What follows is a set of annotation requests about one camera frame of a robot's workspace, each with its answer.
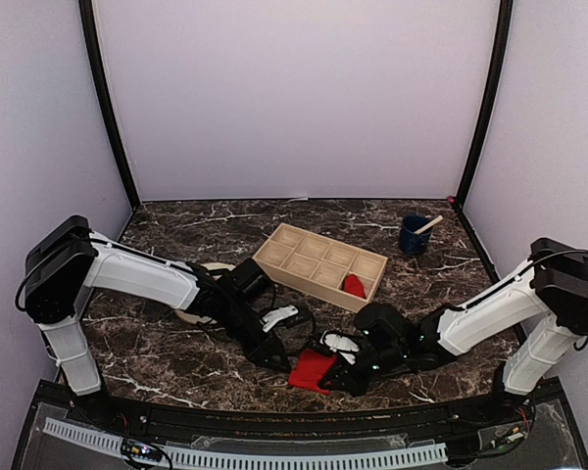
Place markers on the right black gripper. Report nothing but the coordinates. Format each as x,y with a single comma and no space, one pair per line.
349,382

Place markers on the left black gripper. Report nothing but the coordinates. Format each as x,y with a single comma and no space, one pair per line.
260,352

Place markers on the red santa sock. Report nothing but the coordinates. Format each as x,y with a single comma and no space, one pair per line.
310,369
352,285

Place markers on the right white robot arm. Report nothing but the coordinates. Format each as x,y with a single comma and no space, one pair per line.
552,284

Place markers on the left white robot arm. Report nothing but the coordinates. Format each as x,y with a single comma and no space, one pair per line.
74,256

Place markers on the round painted wooden plate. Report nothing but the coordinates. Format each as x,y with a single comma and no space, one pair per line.
197,319

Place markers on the wooden compartment tray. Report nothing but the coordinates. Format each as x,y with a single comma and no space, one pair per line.
316,265

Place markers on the dark blue enamel mug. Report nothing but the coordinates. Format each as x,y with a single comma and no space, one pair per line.
411,243

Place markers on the wooden stick in mug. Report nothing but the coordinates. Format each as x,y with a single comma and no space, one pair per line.
429,224

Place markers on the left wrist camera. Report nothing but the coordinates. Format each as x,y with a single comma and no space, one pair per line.
286,316

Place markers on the white slotted cable duct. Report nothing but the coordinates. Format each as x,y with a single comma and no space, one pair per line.
223,453

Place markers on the black front table rail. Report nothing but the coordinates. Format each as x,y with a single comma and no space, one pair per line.
182,422

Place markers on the right black frame post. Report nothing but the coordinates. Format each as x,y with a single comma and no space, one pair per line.
496,62

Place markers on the black frame post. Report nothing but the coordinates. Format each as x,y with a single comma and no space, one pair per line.
496,62
106,107

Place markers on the left black frame post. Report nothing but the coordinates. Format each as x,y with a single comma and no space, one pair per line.
106,107

